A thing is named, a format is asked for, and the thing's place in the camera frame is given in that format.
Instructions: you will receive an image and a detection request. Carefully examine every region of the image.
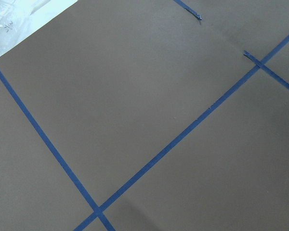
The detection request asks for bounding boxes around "clear plastic bag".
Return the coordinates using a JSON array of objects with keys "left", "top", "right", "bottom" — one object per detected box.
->
[{"left": 0, "top": 0, "right": 76, "bottom": 57}]

